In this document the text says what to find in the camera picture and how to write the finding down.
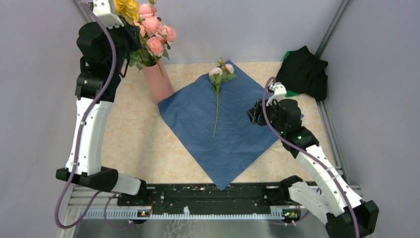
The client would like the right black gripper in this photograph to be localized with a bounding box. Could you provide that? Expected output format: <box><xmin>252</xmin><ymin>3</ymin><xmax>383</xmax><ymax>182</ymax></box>
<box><xmin>246</xmin><ymin>96</ymin><xmax>286</xmax><ymax>134</ymax></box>

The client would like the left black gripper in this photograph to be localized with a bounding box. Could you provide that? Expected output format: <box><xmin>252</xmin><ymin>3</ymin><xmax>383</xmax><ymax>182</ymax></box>
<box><xmin>101</xmin><ymin>14</ymin><xmax>142</xmax><ymax>74</ymax></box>

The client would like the blue wrapping paper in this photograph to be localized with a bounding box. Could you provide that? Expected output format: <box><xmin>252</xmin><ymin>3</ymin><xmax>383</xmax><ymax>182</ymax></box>
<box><xmin>158</xmin><ymin>60</ymin><xmax>305</xmax><ymax>190</ymax></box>

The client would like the white rose stem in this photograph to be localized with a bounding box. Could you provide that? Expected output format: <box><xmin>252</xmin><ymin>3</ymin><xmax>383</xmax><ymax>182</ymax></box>
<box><xmin>208</xmin><ymin>58</ymin><xmax>237</xmax><ymax>137</ymax></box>

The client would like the small yellow pink flower bouquet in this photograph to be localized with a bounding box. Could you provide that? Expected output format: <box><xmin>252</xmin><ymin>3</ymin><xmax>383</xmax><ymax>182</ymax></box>
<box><xmin>114</xmin><ymin>0</ymin><xmax>140</xmax><ymax>64</ymax></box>

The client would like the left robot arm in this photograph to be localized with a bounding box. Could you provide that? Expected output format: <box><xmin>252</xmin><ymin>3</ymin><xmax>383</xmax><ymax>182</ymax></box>
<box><xmin>55</xmin><ymin>22</ymin><xmax>149</xmax><ymax>205</ymax></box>

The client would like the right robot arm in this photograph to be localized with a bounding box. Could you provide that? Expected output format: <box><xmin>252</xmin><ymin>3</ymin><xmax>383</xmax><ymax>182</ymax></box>
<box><xmin>247</xmin><ymin>99</ymin><xmax>379</xmax><ymax>238</ymax></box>

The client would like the pink rose bunch in vase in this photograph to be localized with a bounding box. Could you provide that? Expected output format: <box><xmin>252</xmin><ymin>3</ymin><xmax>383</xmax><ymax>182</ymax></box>
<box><xmin>128</xmin><ymin>0</ymin><xmax>176</xmax><ymax>72</ymax></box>

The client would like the pink ceramic vase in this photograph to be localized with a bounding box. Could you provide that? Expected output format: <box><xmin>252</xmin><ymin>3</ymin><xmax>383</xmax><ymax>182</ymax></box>
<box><xmin>142</xmin><ymin>61</ymin><xmax>174</xmax><ymax>104</ymax></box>

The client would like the green cloth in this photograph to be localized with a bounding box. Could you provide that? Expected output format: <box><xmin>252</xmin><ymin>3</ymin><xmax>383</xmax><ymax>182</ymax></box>
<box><xmin>283</xmin><ymin>51</ymin><xmax>300</xmax><ymax>98</ymax></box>

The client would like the black cloth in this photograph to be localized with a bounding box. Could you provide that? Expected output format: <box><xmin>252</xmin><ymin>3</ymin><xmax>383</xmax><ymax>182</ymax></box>
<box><xmin>275</xmin><ymin>46</ymin><xmax>328</xmax><ymax>101</ymax></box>

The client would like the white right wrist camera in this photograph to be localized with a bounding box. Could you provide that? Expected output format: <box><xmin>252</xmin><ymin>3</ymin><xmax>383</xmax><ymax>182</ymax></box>
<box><xmin>266</xmin><ymin>82</ymin><xmax>287</xmax><ymax>107</ymax></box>

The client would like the left aluminium frame post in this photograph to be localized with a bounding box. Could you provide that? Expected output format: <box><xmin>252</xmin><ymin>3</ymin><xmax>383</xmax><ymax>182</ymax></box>
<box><xmin>73</xmin><ymin>0</ymin><xmax>92</xmax><ymax>23</ymax></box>

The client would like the aluminium frame post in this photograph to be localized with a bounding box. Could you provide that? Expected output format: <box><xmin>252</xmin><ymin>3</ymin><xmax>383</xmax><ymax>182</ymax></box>
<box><xmin>315</xmin><ymin>0</ymin><xmax>352</xmax><ymax>58</ymax></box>
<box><xmin>73</xmin><ymin>0</ymin><xmax>92</xmax><ymax>23</ymax></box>

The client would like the right aluminium frame post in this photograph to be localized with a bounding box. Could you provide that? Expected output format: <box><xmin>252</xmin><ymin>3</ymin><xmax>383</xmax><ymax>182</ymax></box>
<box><xmin>315</xmin><ymin>0</ymin><xmax>352</xmax><ymax>58</ymax></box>

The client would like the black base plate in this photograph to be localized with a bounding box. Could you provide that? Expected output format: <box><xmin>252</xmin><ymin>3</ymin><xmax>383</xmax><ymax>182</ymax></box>
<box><xmin>117</xmin><ymin>182</ymin><xmax>301</xmax><ymax>217</ymax></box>

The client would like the aluminium front rail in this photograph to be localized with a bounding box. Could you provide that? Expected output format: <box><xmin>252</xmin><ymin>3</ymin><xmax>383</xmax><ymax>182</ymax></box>
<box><xmin>85</xmin><ymin>182</ymin><xmax>304</xmax><ymax>220</ymax></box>

